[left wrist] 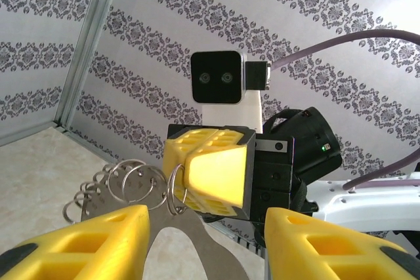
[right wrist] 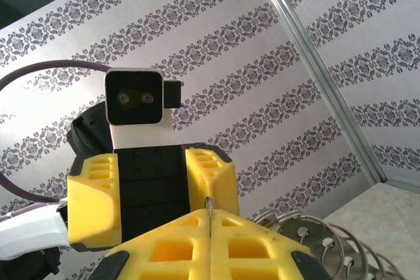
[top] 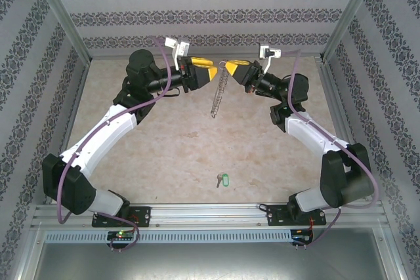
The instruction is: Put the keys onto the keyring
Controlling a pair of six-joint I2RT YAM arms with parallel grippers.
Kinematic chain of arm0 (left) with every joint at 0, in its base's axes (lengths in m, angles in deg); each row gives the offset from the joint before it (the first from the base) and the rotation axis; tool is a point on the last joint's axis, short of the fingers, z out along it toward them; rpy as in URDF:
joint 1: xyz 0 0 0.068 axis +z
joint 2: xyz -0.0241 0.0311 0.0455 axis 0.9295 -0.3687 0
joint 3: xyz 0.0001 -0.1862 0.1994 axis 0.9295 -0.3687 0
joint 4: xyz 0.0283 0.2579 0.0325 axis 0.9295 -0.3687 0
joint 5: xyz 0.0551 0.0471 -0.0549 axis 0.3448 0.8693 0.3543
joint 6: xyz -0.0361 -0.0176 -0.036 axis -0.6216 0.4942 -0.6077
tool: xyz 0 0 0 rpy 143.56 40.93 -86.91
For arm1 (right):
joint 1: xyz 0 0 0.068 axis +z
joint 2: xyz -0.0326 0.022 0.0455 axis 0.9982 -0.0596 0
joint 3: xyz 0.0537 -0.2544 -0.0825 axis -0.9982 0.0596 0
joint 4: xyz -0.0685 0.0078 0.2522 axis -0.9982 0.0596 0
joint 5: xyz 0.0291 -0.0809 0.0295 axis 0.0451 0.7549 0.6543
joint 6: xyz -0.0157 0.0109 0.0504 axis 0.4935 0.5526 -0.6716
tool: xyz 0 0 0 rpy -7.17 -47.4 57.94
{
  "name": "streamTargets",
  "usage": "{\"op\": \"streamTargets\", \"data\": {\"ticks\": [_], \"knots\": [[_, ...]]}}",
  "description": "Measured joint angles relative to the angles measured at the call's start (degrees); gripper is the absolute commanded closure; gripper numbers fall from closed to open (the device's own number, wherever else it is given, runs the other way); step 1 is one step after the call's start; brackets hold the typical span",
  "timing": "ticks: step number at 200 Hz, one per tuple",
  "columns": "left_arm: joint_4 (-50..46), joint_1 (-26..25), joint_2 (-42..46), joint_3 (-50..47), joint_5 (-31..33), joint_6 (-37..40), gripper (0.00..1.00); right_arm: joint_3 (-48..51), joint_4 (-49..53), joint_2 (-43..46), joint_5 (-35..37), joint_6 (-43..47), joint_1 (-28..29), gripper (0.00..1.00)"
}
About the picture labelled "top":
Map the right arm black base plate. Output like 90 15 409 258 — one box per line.
266 205 327 228

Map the grey metal sheet panel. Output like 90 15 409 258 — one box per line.
32 242 394 280

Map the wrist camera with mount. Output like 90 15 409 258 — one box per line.
165 36 190 71
258 43 282 71

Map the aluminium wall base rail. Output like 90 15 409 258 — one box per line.
88 52 326 60

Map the aluminium side rail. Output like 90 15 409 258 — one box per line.
44 58 91 205
315 57 373 203

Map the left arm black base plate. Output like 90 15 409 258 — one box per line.
91 206 152 228

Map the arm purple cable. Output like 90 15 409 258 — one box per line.
280 49 380 250
56 35 175 252

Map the aluminium corner post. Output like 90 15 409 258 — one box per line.
321 0 384 63
26 0 92 62

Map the slotted grey cable duct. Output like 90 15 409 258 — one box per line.
44 230 293 243

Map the silver key with green tag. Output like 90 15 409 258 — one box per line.
215 171 230 190

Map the aluminium mounting rail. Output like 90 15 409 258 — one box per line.
31 203 385 228

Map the metal band with key rings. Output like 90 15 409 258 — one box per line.
209 60 229 119

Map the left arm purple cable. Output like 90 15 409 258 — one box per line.
56 35 175 252

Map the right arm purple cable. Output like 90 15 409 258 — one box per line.
280 49 380 250

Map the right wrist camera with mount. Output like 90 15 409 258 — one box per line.
258 43 282 71

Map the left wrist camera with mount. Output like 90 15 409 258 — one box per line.
165 36 190 71

